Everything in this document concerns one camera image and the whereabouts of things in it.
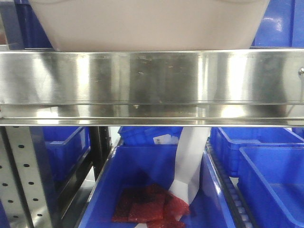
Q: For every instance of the blue bin lower left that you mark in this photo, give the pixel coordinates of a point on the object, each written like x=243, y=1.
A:
x=65, y=146

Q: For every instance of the white paper strip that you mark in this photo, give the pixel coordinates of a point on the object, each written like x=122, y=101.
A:
x=188, y=158

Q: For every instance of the roller conveyor rail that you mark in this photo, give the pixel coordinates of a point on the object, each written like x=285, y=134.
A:
x=235, y=203

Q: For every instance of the blue bin upper right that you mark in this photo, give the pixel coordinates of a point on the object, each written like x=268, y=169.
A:
x=282, y=25

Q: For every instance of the stainless steel shelf beam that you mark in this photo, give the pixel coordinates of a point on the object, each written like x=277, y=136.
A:
x=251, y=87

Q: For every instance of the blue bin lower right front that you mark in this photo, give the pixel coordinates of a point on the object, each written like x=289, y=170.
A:
x=271, y=179

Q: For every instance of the perforated steel shelf post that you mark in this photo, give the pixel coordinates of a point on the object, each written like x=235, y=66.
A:
x=27, y=193

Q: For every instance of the blue bin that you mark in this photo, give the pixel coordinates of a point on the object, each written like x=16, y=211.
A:
x=226, y=142
x=144, y=165
x=65, y=146
x=33, y=34
x=271, y=179
x=282, y=25
x=145, y=135

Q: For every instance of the blue bin lower back centre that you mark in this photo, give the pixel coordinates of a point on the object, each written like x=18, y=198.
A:
x=145, y=135

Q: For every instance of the blue bin upper left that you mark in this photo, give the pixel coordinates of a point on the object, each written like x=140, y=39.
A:
x=33, y=34

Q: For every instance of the white plastic storage bin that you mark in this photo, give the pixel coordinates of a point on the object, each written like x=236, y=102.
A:
x=149, y=25

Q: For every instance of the blue bin lower right back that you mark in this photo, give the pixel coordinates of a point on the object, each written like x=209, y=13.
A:
x=226, y=142

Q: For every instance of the red mesh bags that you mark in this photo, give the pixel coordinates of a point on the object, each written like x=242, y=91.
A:
x=151, y=205

